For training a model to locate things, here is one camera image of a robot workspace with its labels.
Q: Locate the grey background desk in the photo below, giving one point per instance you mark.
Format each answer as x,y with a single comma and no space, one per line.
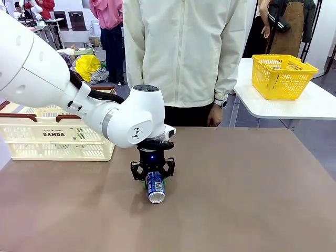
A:
42,29

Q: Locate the white wrist watch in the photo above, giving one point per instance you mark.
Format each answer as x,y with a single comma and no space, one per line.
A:
221,103

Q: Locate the brown apron on mannequin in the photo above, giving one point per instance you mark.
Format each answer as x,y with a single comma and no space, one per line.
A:
287,29

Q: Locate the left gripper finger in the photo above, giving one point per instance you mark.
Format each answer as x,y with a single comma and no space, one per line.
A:
137,172
169,168

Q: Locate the white side table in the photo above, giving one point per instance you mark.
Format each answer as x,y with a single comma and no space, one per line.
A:
302,105

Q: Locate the yellow plastic bag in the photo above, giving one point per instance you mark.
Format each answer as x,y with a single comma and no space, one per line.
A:
88,66

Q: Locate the person in white jacket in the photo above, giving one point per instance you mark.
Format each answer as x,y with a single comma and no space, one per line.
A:
183,50

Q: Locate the black metal stand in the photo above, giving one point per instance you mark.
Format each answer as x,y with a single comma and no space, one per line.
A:
312,29

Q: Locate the checkered cloth pile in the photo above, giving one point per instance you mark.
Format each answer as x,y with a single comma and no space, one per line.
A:
100,74

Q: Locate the person's left forearm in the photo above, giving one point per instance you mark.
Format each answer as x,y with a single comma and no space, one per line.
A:
232,73

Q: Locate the person's left hand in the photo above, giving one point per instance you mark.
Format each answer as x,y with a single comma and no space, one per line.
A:
215,116

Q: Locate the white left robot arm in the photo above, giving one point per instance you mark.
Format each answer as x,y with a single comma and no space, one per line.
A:
52,78

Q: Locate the silver-topped can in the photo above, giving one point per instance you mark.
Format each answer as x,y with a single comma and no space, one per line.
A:
277,68

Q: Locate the black jacket with stripes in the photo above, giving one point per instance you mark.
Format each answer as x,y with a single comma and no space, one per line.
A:
279,15

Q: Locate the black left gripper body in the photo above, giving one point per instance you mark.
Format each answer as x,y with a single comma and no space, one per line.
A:
151,160

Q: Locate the yellow plastic basket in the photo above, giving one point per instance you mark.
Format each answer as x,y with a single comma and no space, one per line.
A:
282,78

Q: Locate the person's right forearm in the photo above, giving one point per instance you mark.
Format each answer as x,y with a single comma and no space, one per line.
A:
134,68

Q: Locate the cream plastic shopping basket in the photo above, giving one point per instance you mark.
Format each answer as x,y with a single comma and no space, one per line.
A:
60,145

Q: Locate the blue drink can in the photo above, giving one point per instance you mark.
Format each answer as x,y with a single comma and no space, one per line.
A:
156,187

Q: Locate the person in pink hoodie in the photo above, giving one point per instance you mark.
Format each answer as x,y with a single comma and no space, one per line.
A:
109,31

